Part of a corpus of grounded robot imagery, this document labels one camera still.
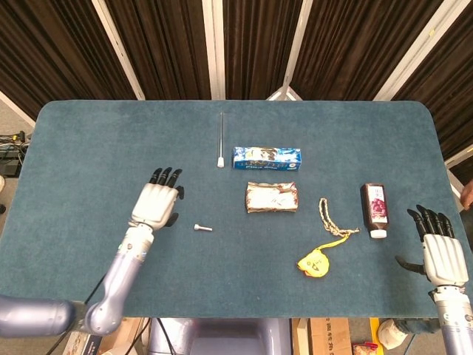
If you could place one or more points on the blue felt table cover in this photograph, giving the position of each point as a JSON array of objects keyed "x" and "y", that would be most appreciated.
[{"x": 258, "y": 288}]

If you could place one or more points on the brown cardboard box printed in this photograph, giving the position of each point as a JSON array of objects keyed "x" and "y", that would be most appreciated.
[{"x": 325, "y": 336}]

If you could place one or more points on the dark brown bottle white cap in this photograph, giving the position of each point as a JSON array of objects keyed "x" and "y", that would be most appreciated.
[{"x": 375, "y": 209}]

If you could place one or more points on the white frame post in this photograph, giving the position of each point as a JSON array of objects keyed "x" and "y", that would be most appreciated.
[
  {"x": 295, "y": 44},
  {"x": 414, "y": 55},
  {"x": 118, "y": 48},
  {"x": 214, "y": 48}
]

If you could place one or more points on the white frame bar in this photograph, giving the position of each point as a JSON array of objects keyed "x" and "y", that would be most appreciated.
[
  {"x": 15, "y": 107},
  {"x": 460, "y": 155}
]

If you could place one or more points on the silver red snack packet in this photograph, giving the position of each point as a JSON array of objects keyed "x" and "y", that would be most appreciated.
[{"x": 271, "y": 196}]

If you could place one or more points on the person's bare hand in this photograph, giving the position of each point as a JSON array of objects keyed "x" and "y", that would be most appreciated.
[{"x": 468, "y": 196}]

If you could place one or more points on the white printed carton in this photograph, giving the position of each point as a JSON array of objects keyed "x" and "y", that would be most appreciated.
[{"x": 83, "y": 345}]

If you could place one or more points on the right robot hand grey black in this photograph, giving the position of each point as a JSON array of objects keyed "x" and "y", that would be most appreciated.
[{"x": 443, "y": 259}]

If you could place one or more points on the dark brown curtain panel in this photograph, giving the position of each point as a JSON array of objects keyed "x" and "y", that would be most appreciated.
[
  {"x": 258, "y": 44},
  {"x": 351, "y": 44},
  {"x": 447, "y": 81},
  {"x": 55, "y": 48},
  {"x": 166, "y": 44}
]

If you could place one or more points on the lavender robot base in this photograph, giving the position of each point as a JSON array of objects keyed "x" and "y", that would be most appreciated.
[{"x": 221, "y": 336}]

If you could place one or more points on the blue jeans leg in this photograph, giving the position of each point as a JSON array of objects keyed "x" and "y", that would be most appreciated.
[{"x": 421, "y": 325}]

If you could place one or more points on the black power device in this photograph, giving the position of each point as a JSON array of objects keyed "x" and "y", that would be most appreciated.
[{"x": 9, "y": 161}]

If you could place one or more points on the yellow tape measure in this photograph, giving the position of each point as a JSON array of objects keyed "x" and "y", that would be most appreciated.
[{"x": 314, "y": 263}]

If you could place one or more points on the plain brown cardboard box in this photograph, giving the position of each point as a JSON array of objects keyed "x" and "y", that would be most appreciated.
[{"x": 127, "y": 338}]

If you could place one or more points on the glass test tube white stopper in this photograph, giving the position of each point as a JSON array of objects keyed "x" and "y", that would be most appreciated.
[{"x": 220, "y": 161}]

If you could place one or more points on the left robot hand grey black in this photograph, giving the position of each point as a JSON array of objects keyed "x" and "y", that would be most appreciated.
[{"x": 155, "y": 203}]

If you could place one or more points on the blue biscuit box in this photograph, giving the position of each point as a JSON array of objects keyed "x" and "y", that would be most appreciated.
[{"x": 267, "y": 158}]

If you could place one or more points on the silver bolt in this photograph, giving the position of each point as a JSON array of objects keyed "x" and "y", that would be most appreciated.
[{"x": 202, "y": 228}]

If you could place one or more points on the white shoe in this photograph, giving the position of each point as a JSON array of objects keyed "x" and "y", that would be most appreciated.
[{"x": 392, "y": 333}]

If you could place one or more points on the red snack bag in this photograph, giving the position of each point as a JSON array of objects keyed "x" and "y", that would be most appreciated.
[{"x": 366, "y": 348}]

